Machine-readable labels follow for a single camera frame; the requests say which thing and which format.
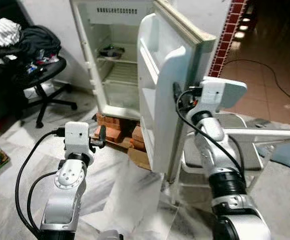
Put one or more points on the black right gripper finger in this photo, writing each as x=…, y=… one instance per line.
x=176, y=92

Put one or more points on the white fridge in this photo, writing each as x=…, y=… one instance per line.
x=119, y=15

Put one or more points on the red brick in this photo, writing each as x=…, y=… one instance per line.
x=118, y=136
x=108, y=122
x=138, y=137

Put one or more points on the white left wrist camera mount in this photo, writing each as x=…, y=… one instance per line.
x=77, y=137

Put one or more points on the black office chair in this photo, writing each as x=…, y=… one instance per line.
x=49, y=72

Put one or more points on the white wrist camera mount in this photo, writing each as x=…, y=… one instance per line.
x=77, y=137
x=212, y=92

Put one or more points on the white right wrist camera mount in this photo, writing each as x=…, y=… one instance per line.
x=212, y=92

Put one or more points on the white fridge door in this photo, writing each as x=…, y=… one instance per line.
x=160, y=125

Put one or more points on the black clothing pile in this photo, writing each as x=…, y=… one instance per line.
x=37, y=40

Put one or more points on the white fridge shelf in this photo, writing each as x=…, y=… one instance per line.
x=129, y=61

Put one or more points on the white grey striped cloth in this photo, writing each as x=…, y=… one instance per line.
x=2, y=32

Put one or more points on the clear fridge crisper drawer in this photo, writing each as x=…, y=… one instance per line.
x=119, y=95

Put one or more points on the grey white folding chair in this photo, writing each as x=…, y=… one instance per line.
x=250, y=150

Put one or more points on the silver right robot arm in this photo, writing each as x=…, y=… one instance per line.
x=212, y=132

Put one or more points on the brown cardboard piece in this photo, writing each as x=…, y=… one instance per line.
x=139, y=159

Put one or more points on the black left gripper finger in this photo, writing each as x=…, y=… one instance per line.
x=102, y=135

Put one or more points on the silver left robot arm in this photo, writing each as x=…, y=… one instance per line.
x=64, y=190

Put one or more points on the silver metal bowl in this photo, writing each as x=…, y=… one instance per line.
x=112, y=52

